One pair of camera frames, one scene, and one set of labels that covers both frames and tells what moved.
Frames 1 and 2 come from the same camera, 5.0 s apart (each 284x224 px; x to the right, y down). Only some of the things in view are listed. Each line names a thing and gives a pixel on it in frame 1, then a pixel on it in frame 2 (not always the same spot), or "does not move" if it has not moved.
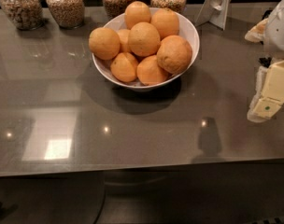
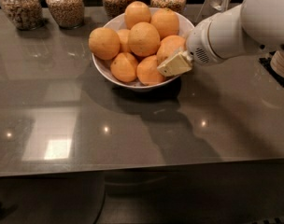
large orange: [174, 54] does not move
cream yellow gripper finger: [273, 89] → [198, 48]
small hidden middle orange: [123, 36] does not move
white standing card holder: [216, 5] does not move
